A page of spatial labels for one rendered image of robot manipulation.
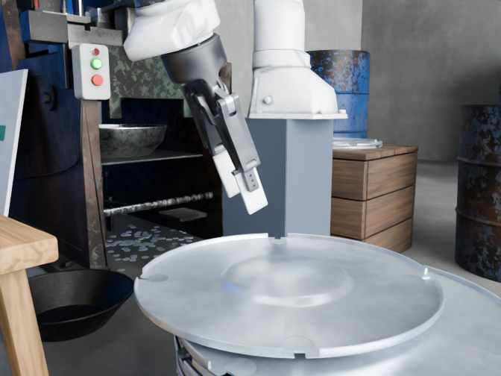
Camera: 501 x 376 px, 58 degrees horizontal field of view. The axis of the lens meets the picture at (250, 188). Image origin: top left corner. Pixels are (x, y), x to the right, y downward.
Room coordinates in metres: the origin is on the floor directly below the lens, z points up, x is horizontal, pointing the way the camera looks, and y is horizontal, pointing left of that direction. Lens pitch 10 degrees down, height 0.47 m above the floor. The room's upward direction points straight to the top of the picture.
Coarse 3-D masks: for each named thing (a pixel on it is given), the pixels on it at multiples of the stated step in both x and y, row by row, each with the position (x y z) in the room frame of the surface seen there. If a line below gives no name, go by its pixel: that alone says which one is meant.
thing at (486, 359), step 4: (484, 356) 0.30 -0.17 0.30; (488, 356) 0.30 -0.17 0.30; (492, 356) 0.30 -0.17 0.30; (496, 356) 0.30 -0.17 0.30; (500, 356) 0.30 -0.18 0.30; (484, 360) 0.29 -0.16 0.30; (488, 360) 0.29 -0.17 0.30; (492, 360) 0.29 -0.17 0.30; (496, 360) 0.29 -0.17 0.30; (500, 360) 0.29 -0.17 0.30; (488, 364) 0.29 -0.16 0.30; (492, 364) 0.29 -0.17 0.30; (496, 364) 0.29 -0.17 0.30; (500, 364) 0.29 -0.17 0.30; (492, 368) 0.28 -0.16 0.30; (496, 368) 0.28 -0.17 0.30; (500, 368) 0.28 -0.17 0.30
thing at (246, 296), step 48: (240, 240) 0.56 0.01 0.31; (288, 240) 0.56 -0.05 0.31; (336, 240) 0.55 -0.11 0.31; (144, 288) 0.40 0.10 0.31; (192, 288) 0.40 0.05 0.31; (240, 288) 0.39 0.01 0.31; (288, 288) 0.39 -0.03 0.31; (336, 288) 0.39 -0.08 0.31; (384, 288) 0.40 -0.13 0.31; (432, 288) 0.40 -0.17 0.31; (192, 336) 0.30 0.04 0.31; (240, 336) 0.31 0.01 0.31; (288, 336) 0.31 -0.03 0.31; (336, 336) 0.31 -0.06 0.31; (384, 336) 0.31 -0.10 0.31
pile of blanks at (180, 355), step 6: (174, 336) 0.35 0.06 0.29; (174, 342) 0.34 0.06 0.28; (180, 342) 0.32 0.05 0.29; (180, 348) 0.34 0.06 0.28; (180, 354) 0.33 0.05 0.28; (186, 354) 0.32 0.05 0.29; (180, 360) 0.33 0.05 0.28; (186, 360) 0.32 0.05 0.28; (192, 360) 0.30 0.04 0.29; (180, 366) 0.32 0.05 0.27; (186, 366) 0.31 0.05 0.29; (192, 366) 0.31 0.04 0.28; (198, 366) 0.29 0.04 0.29; (180, 372) 0.32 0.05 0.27; (186, 372) 0.31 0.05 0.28; (192, 372) 0.30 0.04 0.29; (198, 372) 0.30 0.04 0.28; (204, 372) 0.29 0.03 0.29; (210, 372) 0.28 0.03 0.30
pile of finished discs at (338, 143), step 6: (336, 138) 1.63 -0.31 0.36; (342, 138) 1.63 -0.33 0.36; (348, 138) 1.62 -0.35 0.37; (354, 138) 1.61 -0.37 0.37; (336, 144) 1.35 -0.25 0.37; (342, 144) 1.35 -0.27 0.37; (348, 144) 1.35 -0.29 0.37; (354, 144) 1.41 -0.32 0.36; (360, 144) 1.35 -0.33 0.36; (366, 144) 1.36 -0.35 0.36; (372, 144) 1.38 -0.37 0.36; (378, 144) 1.40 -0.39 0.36
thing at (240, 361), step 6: (234, 360) 0.29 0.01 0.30; (240, 360) 0.29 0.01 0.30; (246, 360) 0.29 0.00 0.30; (228, 366) 0.29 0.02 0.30; (234, 366) 0.29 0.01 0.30; (240, 366) 0.29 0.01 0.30; (246, 366) 0.29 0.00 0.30; (252, 366) 0.29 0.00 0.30; (228, 372) 0.28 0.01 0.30; (234, 372) 0.28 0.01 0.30; (240, 372) 0.28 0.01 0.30; (246, 372) 0.28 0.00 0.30; (252, 372) 0.28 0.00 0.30
